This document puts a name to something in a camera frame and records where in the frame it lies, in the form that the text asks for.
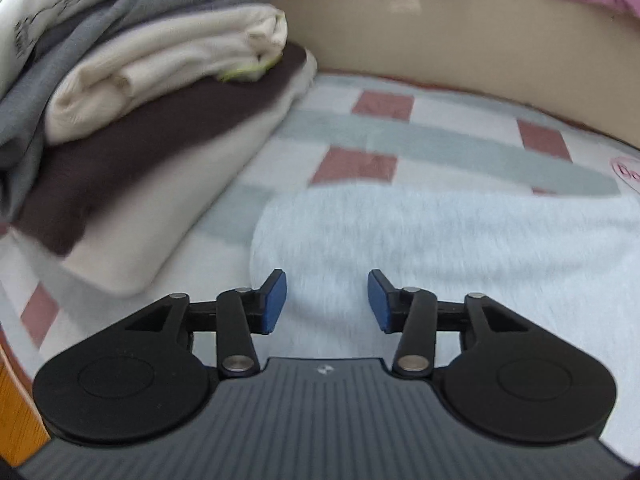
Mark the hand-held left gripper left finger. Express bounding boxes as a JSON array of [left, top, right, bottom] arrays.
[[112, 268, 289, 379]]

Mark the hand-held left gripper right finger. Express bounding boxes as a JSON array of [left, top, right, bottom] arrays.
[[366, 268, 544, 380]]

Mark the light grey t-shirt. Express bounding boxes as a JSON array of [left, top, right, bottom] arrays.
[[248, 184, 640, 463]]

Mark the plaid rug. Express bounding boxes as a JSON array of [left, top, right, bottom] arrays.
[[0, 71, 640, 351]]

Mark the dark brown folded garment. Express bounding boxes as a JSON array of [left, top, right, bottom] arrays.
[[9, 41, 309, 257]]

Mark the cream folded garment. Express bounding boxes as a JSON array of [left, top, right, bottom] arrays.
[[44, 2, 291, 147]]

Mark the beige bed base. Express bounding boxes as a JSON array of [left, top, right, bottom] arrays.
[[270, 0, 640, 152]]

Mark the grey folded garment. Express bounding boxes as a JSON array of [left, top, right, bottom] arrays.
[[0, 0, 297, 223]]

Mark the white folded garment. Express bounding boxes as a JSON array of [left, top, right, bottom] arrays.
[[0, 0, 103, 98]]

